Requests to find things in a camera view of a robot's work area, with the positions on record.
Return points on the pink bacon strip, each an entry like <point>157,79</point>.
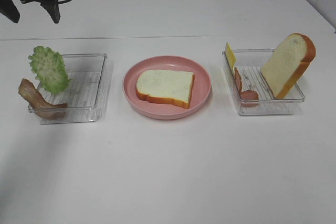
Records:
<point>247,98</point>

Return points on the pink round plate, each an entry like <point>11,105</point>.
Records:
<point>200,91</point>

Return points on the right clear plastic tray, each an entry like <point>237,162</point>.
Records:
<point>249,63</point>

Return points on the left clear plastic tray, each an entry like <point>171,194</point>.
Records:
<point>86,95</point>

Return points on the yellow cheese slice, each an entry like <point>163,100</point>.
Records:
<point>231,58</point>

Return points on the clear plastic tray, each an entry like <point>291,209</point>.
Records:
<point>249,63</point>
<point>86,95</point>

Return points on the bread slice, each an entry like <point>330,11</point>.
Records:
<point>287,64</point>
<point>166,87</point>

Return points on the brown bacon strip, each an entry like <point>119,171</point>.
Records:
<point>29,93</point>

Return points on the green lettuce leaf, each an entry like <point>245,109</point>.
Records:
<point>49,68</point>

